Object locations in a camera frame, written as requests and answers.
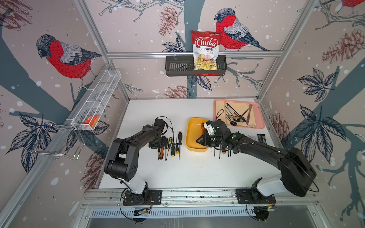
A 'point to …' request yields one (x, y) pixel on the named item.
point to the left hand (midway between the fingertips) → (162, 142)
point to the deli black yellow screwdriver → (214, 153)
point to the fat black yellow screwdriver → (177, 147)
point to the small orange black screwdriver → (224, 151)
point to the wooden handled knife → (248, 116)
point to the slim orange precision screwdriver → (158, 153)
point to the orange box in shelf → (91, 120)
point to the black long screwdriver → (180, 137)
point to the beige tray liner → (235, 114)
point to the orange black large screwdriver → (220, 149)
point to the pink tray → (259, 121)
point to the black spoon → (233, 123)
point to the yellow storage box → (193, 132)
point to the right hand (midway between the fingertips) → (197, 140)
